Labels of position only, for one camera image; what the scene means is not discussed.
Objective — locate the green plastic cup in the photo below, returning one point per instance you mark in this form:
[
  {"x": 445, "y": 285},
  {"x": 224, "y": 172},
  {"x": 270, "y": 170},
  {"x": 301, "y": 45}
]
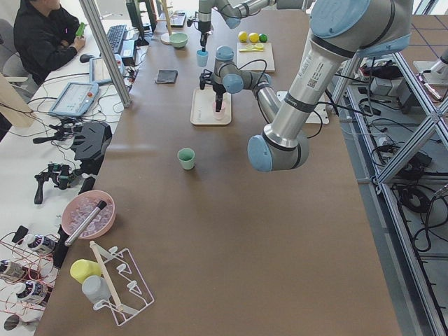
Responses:
[{"x": 186, "y": 158}]

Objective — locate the grey cup on rack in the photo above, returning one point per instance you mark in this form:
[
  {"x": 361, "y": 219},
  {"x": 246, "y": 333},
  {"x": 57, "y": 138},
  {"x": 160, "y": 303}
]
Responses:
[{"x": 95, "y": 289}]

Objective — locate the whole lemon near lime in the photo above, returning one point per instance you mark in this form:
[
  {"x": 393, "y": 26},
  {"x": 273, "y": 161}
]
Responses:
[{"x": 254, "y": 37}]

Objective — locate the black computer mouse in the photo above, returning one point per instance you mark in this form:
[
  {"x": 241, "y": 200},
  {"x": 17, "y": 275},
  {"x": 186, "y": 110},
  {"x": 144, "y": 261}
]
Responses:
[{"x": 84, "y": 58}]

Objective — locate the cream rabbit tray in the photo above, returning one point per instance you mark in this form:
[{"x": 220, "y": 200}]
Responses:
[{"x": 201, "y": 110}]

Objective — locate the pink plastic cup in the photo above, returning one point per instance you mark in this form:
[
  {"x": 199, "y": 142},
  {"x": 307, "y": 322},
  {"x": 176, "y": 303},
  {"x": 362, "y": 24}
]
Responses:
[{"x": 218, "y": 115}]

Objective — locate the green plastic bowl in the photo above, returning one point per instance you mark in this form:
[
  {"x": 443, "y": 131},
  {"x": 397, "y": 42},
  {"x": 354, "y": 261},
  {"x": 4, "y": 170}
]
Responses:
[{"x": 178, "y": 40}]

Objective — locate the yellow cup on rack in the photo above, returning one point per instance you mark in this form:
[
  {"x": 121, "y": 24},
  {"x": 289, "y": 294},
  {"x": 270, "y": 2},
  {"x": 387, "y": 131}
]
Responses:
[{"x": 81, "y": 269}]

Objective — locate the black perforated stand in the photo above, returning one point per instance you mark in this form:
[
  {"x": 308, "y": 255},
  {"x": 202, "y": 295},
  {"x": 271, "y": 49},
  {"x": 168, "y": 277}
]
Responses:
[{"x": 90, "y": 144}]

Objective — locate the wooden cup stand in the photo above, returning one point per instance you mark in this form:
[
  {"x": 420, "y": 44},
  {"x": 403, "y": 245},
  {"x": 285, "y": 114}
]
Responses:
[{"x": 166, "y": 37}]

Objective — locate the aluminium frame post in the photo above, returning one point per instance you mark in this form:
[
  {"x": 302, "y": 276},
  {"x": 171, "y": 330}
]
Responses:
[{"x": 92, "y": 15}]

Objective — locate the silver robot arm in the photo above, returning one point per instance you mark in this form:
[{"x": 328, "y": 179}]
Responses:
[
  {"x": 338, "y": 31},
  {"x": 232, "y": 15}
]

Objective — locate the blue teach pendant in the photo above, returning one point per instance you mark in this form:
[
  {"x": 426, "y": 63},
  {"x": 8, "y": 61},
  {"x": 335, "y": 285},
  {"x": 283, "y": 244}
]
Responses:
[
  {"x": 99, "y": 73},
  {"x": 74, "y": 100}
]

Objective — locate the seated person black jacket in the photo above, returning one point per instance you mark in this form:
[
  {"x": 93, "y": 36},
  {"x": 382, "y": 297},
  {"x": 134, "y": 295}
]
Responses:
[{"x": 45, "y": 37}]

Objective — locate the blue plastic cup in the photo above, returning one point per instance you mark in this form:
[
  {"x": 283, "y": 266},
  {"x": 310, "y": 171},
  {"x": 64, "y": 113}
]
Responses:
[{"x": 202, "y": 58}]

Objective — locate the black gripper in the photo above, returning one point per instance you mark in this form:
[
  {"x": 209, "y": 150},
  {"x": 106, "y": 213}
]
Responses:
[
  {"x": 218, "y": 89},
  {"x": 204, "y": 28}
]

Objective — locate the green lime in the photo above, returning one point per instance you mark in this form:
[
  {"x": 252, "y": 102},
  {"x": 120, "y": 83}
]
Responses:
[{"x": 263, "y": 38}]

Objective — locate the wooden cutting board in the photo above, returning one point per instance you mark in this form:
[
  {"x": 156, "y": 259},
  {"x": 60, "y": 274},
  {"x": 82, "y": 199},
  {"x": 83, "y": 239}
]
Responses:
[{"x": 256, "y": 61}]

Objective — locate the whole lemon outer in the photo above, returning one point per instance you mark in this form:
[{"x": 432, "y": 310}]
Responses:
[{"x": 243, "y": 36}]

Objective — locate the white wire rack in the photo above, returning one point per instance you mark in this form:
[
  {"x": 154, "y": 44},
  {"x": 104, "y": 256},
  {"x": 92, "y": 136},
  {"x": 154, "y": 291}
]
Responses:
[{"x": 130, "y": 294}]

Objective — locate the black keyboard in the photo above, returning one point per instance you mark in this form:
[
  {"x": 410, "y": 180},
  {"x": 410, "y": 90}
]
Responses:
[{"x": 116, "y": 35}]

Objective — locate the grey folded cloth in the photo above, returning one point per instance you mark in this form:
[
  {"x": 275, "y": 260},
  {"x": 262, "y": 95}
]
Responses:
[{"x": 165, "y": 76}]

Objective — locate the pink bowl with ice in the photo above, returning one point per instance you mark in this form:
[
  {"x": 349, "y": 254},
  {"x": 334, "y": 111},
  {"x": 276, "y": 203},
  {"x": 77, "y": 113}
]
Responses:
[{"x": 83, "y": 205}]

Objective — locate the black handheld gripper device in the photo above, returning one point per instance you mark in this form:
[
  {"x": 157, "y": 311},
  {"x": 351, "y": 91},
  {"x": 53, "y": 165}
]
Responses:
[{"x": 61, "y": 175}]

